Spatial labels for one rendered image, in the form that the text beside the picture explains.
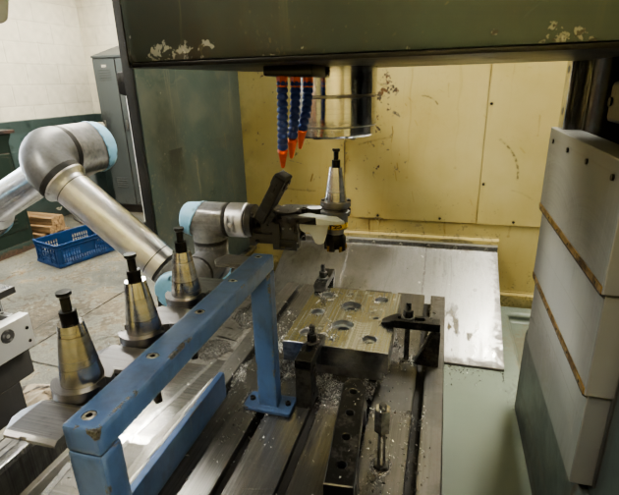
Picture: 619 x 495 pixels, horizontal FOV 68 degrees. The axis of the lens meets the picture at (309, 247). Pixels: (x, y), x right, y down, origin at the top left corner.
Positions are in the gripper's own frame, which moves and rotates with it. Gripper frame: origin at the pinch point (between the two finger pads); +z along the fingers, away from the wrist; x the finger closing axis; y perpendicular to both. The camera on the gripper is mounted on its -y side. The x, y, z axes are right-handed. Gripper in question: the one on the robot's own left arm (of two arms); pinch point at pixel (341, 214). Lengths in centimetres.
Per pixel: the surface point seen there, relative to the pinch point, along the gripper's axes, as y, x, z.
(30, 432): 5, 62, -18
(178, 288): 2.3, 34.5, -17.5
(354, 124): -18.3, 6.3, 3.7
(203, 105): -19, -70, -64
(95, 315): 126, -154, -208
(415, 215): 28, -100, 12
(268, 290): 9.7, 17.6, -10.0
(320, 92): -23.7, 7.9, -1.8
